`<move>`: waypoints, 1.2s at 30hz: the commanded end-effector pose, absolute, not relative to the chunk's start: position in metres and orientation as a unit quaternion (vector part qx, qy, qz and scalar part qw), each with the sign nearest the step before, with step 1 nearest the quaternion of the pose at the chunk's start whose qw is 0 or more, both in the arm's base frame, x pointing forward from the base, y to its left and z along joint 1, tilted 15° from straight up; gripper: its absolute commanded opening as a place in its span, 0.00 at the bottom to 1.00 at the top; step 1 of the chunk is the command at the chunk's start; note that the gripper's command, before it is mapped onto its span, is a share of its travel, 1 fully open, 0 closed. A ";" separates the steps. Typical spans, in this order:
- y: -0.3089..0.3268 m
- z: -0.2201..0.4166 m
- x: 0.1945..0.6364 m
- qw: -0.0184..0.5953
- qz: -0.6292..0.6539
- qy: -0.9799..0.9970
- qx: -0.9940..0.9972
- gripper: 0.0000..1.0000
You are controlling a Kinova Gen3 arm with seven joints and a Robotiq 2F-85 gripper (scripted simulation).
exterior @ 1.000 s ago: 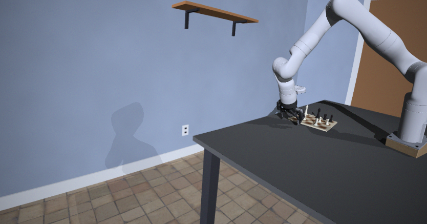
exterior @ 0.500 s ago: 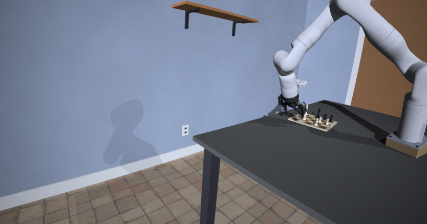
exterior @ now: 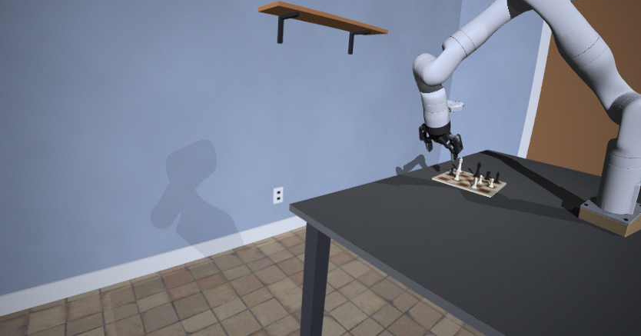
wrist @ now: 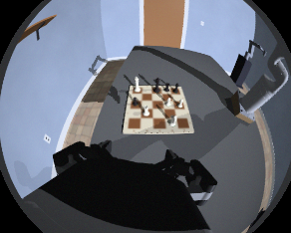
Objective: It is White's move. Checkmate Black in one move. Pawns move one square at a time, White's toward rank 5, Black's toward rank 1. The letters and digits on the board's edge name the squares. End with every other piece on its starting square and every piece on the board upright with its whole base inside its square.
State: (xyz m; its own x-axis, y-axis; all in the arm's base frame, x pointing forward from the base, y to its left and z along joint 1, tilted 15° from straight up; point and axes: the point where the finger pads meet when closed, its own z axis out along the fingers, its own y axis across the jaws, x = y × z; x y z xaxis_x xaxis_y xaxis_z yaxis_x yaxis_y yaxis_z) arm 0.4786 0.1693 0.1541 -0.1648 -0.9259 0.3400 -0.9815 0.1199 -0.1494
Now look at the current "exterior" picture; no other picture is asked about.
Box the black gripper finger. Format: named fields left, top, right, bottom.
left=419, top=123, right=435, bottom=152
left=438, top=134, right=463, bottom=161

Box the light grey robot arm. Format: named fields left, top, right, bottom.
left=413, top=0, right=641, bottom=215

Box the beige and brown chessboard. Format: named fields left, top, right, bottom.
left=432, top=169, right=506, bottom=198

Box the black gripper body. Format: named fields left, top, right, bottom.
left=425, top=121, right=452, bottom=145

